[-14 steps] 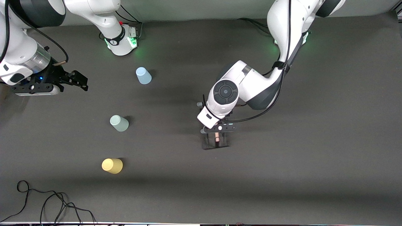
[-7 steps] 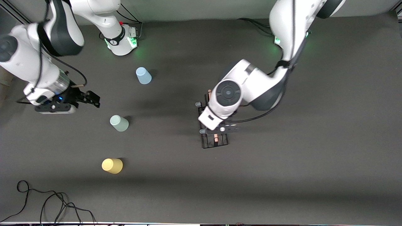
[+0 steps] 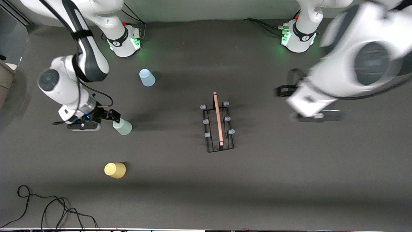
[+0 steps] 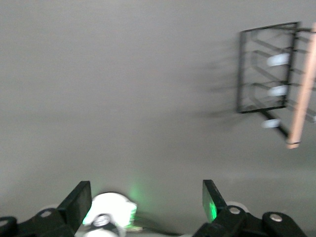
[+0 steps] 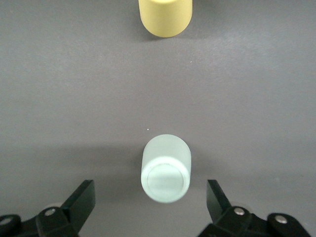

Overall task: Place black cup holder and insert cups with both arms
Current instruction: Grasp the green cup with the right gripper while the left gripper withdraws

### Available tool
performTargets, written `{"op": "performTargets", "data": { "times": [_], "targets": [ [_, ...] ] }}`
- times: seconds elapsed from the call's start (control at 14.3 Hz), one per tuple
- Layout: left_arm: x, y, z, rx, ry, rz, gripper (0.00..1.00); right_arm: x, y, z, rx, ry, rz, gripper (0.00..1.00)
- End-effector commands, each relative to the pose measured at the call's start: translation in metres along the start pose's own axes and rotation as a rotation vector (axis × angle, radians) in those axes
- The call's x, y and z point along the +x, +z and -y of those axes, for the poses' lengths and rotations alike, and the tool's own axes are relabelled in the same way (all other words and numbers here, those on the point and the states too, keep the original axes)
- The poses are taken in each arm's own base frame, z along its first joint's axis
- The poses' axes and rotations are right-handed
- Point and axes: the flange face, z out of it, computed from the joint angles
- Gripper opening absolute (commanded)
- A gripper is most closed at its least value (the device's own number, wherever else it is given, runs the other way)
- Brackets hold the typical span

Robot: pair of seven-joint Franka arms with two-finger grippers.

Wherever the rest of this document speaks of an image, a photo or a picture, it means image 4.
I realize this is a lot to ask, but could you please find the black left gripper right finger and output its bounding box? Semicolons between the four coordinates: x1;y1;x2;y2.
192;179;309;237

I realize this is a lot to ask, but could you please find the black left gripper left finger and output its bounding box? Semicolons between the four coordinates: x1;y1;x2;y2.
0;180;93;237

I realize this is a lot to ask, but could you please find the black wire cup holder rack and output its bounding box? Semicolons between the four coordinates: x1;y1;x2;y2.
236;21;316;150

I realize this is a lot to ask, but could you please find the dark grey table cloth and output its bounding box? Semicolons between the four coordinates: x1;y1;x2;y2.
0;0;316;237

